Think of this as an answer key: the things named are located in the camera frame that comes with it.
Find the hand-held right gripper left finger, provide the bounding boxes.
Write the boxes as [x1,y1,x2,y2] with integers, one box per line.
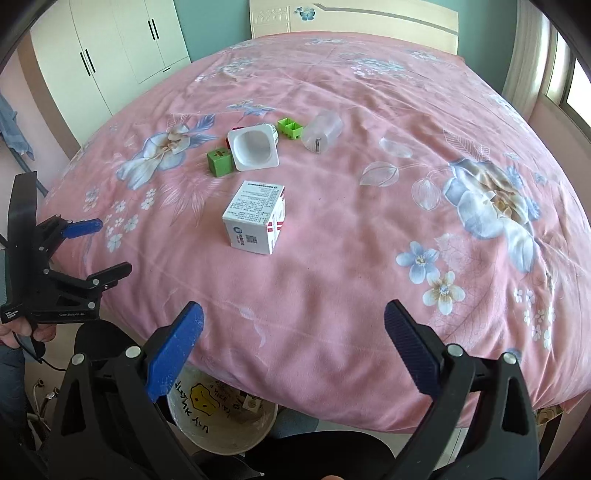
[48,301,209,480]

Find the beige curtain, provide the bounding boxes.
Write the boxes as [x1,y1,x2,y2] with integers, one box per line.
[501,9,562,123]

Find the white bucket with drawing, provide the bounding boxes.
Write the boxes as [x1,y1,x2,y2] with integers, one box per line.
[166,364,279,455]

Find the window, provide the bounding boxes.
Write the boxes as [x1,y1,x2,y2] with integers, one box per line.
[542,32,591,134]

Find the green studded building brick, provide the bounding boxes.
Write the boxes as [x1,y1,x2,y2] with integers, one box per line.
[277,117,304,143]

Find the blue hanging garment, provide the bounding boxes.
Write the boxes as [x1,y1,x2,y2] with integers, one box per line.
[0,90,36,162]

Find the cream wardrobe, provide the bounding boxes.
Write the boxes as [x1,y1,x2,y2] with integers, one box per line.
[30,0,191,145]

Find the pink floral bed sheet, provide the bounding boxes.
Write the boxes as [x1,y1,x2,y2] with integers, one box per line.
[34,37,583,432]

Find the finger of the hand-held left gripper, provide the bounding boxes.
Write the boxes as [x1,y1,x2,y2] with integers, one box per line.
[35,215,103,253]
[45,261,133,302]

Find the cream bed headboard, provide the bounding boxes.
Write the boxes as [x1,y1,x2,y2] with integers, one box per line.
[249,0,460,56]

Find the translucent plastic container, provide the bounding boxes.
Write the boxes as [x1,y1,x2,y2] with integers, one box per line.
[301,109,345,155]

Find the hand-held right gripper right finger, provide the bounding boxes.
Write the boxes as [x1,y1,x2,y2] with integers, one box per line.
[385,299,539,480]

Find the white printed cardboard box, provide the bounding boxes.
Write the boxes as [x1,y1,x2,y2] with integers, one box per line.
[222,180,287,256]

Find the white plastic yogurt cup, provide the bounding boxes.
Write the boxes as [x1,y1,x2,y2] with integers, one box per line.
[226,124,281,172]

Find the person's left hand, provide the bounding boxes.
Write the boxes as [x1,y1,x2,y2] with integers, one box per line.
[0,318,57,348]

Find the green cube block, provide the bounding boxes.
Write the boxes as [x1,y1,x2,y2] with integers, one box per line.
[206,147,235,178]

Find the black cable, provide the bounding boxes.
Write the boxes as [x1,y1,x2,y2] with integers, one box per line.
[14,330,70,371]

